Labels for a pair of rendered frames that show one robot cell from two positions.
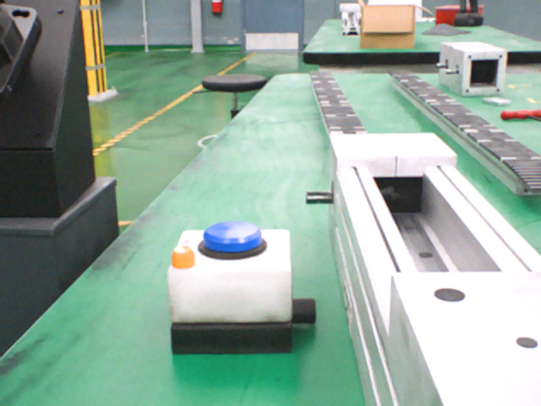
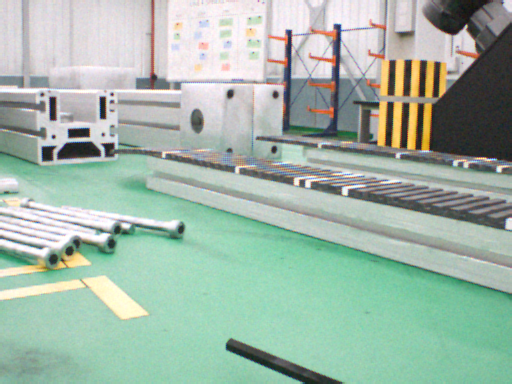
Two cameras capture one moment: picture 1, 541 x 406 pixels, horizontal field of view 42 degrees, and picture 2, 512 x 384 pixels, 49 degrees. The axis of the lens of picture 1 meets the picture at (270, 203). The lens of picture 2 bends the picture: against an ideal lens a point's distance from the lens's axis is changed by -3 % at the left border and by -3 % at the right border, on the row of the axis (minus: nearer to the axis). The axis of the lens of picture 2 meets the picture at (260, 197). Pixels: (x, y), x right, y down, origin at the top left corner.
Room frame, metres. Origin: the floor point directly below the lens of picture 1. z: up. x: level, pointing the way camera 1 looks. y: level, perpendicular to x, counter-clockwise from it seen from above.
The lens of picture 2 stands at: (1.21, -0.57, 0.87)
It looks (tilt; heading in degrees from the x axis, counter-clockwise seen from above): 11 degrees down; 139
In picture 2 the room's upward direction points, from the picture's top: 1 degrees clockwise
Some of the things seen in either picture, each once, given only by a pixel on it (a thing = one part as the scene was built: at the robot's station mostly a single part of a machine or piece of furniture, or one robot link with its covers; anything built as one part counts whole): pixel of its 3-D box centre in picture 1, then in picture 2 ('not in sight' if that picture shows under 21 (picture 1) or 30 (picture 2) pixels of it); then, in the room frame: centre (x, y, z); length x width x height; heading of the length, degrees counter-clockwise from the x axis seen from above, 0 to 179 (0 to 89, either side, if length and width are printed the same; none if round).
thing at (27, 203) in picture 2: not in sight; (74, 215); (0.86, -0.42, 0.78); 0.11 x 0.01 x 0.01; 18
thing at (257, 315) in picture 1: (246, 285); not in sight; (0.45, 0.02, 0.81); 0.10 x 0.08 x 0.06; 89
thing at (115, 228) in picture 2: not in sight; (59, 219); (0.86, -0.43, 0.78); 0.11 x 0.01 x 0.01; 18
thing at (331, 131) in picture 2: not in sight; (321, 80); (-6.52, 7.64, 1.10); 3.30 x 0.90 x 2.20; 173
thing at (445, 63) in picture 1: (459, 65); not in sight; (1.67, -0.45, 0.83); 0.11 x 0.10 x 0.10; 93
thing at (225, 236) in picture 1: (232, 242); not in sight; (0.45, 0.03, 0.84); 0.04 x 0.04 x 0.02
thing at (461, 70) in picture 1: (471, 70); not in sight; (1.55, -0.44, 0.83); 0.11 x 0.10 x 0.10; 90
